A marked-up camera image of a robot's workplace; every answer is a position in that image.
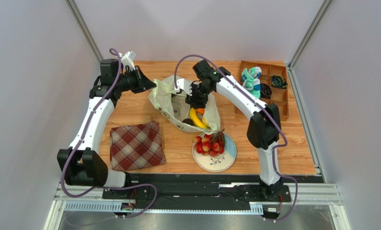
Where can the wrist white camera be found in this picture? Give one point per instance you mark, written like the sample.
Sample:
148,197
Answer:
183,86
127,60

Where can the yellow fake banana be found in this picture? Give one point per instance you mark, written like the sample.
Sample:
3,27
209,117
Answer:
197,122

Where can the red plaid cloth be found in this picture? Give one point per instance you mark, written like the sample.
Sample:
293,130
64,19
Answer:
135,147

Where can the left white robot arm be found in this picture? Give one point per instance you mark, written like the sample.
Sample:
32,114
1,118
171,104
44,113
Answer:
80,163

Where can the blue and cream plate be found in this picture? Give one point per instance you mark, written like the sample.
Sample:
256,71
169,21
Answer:
221,163

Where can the orange fake fruit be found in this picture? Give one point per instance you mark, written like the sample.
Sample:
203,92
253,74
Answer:
200,111

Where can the red fake strawberry bunch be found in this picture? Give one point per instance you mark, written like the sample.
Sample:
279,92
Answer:
212,145

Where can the dark fake plum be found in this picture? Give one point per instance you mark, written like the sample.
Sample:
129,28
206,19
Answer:
188,121

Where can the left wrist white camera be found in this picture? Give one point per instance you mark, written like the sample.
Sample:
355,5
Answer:
127,60

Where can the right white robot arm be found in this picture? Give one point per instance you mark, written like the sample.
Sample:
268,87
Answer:
264,127

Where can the white plastic bag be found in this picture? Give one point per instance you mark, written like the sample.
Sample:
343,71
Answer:
174,108

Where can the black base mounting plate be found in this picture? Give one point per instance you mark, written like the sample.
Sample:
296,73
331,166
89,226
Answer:
197,192

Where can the aluminium frame rail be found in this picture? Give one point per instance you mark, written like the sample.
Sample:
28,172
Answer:
316,205

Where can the brown wooden organizer tray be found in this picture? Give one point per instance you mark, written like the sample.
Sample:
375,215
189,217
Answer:
274,84

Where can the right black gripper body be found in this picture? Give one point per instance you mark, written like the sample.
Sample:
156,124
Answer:
195,99

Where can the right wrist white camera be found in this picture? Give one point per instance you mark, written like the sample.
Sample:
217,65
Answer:
183,86

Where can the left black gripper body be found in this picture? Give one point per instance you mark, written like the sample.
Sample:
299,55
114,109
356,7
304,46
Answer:
129,81

